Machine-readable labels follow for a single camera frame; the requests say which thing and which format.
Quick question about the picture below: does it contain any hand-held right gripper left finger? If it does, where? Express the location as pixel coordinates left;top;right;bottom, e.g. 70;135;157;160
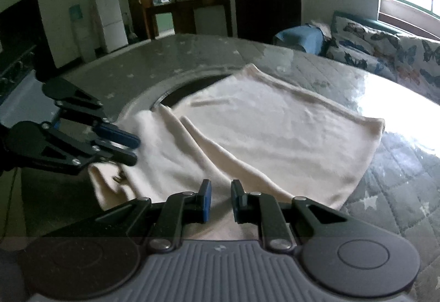
51;179;213;252

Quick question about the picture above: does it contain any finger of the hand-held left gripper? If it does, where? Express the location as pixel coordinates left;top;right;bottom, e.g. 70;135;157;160
39;121;139;176
42;78;141;148

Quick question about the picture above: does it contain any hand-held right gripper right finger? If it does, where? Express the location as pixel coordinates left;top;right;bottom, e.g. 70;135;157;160
230;179;351;252

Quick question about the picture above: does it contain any cream knit garment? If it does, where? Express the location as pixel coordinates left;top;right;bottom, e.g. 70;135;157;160
87;63;386;241

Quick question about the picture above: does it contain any black round induction cooktop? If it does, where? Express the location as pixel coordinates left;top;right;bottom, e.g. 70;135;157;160
149;74;231;108

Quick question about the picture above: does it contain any white mop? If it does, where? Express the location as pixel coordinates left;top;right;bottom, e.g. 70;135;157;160
123;13;138;40

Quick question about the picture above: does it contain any white refrigerator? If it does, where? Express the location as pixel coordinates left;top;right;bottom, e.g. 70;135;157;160
93;0;129;55

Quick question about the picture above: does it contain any dark wooden console table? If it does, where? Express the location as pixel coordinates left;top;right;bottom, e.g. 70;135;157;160
144;0;232;40

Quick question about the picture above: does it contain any grey quilted star table cover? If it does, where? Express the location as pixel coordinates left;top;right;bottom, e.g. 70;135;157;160
21;33;440;289

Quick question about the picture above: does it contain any blue towel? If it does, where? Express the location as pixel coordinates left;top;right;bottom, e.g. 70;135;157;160
273;26;325;56

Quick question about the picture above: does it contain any beige cloth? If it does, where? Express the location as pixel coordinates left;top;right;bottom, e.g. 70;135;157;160
307;21;332;39

